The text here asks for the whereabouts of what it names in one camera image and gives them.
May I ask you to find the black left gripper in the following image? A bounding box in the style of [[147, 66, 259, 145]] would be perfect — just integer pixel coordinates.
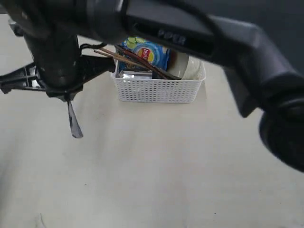
[[0, 55, 116, 102]]

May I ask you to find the wooden chopstick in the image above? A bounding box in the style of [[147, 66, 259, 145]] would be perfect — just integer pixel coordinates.
[[99, 47, 123, 58], [94, 50, 151, 69]]

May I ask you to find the steel fork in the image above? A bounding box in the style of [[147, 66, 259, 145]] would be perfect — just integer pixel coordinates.
[[67, 101, 83, 139]]

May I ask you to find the blue chips bag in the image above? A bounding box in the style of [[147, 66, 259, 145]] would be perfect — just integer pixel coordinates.
[[121, 37, 171, 71]]

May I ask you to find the dark red wooden spoon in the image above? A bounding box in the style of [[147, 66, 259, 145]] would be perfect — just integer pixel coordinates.
[[115, 45, 181, 80]]

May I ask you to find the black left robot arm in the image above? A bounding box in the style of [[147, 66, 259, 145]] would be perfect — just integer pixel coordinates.
[[0, 0, 304, 171]]

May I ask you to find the shiny steel cup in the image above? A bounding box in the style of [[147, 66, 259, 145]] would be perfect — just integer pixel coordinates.
[[116, 70, 153, 79]]

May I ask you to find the brown wooden plate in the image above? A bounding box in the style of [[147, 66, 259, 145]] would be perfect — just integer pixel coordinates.
[[167, 50, 180, 72]]

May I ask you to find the white plastic perforated basket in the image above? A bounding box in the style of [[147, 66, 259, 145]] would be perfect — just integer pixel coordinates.
[[110, 58, 206, 104]]

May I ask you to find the grey ceramic bowl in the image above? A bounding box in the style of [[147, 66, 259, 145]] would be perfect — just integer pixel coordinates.
[[169, 52, 201, 81]]

